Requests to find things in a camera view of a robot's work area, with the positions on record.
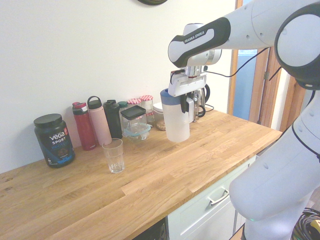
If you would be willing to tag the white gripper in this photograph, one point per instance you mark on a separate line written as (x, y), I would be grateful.
(187, 83)

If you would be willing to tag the translucent pitcher with blue lid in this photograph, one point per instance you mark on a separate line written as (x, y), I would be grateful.
(176, 125)

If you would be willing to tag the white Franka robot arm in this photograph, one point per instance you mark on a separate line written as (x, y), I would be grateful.
(275, 175)

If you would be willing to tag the pink water bottle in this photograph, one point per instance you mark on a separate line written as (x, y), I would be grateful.
(100, 125)

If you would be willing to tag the red water bottle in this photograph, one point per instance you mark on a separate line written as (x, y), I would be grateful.
(85, 130)

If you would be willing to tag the glass french press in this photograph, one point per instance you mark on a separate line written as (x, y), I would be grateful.
(198, 110)

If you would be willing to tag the glass electric kettle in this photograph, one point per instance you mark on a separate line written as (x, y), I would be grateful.
(207, 92)

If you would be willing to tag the small checkered lid jar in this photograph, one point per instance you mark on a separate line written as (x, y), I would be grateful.
(150, 114)

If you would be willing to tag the red checkered lid glass jar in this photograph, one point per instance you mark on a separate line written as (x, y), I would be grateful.
(133, 101)
(146, 98)

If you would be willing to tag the black lid clear container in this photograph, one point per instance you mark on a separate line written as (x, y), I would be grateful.
(133, 112)

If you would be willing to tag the green lid jar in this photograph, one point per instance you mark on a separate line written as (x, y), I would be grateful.
(122, 103)

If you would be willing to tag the black shaker bottle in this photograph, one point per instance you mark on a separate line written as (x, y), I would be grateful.
(112, 120)

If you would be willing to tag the clear drinking glass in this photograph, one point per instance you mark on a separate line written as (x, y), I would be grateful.
(113, 160)

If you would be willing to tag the black dishwasher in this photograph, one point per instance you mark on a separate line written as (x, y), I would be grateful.
(155, 232)

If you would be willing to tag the black protein powder tub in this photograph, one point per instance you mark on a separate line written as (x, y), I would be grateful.
(55, 145)

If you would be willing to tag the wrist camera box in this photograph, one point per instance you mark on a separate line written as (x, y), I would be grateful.
(178, 72)

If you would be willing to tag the wooden door frame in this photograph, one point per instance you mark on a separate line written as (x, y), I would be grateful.
(262, 100)

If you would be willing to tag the black round wall object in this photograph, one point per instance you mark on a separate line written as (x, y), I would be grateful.
(150, 2)

